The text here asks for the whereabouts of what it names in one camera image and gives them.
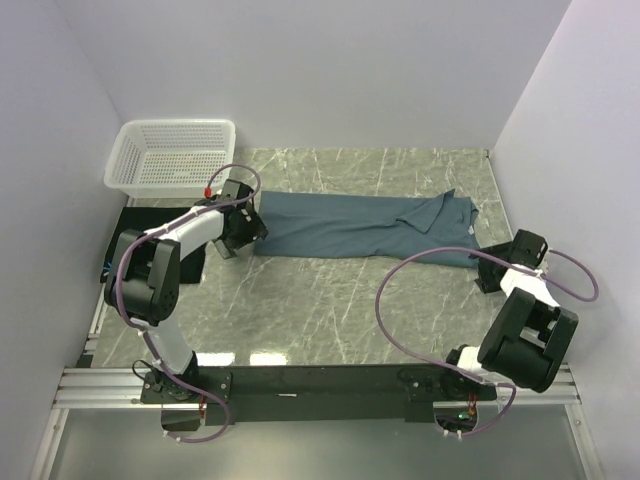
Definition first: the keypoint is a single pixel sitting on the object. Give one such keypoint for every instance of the folded black t-shirt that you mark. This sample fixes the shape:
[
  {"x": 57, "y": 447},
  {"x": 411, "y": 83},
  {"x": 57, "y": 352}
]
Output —
[{"x": 143, "y": 218}]

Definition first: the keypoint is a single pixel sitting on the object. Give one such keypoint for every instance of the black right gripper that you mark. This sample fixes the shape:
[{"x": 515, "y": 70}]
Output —
[{"x": 486, "y": 281}]

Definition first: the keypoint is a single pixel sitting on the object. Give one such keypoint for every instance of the blue-grey t-shirt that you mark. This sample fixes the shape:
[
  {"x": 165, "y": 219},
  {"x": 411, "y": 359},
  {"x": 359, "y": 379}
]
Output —
[{"x": 306, "y": 225}]

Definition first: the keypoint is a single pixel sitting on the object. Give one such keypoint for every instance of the aluminium rail frame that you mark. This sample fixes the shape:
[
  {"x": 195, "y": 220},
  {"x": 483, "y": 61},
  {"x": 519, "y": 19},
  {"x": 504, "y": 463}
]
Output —
[{"x": 283, "y": 311}]

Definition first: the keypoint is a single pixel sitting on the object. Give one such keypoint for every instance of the black base beam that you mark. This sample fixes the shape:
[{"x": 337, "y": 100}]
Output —
[{"x": 340, "y": 392}]

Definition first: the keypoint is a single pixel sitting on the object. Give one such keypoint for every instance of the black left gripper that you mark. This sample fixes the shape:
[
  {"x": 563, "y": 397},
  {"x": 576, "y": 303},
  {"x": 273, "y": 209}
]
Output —
[{"x": 254, "y": 229}]

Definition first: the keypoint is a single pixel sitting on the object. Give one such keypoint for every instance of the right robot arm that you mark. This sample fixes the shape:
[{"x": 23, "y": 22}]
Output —
[{"x": 530, "y": 336}]

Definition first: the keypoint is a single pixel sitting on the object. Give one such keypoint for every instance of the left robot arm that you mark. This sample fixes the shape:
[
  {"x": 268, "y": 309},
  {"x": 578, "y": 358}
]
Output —
[{"x": 143, "y": 284}]

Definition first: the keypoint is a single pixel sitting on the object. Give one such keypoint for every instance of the white plastic basket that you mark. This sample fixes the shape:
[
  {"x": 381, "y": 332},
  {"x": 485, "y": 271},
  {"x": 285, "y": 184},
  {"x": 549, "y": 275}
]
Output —
[{"x": 170, "y": 158}]

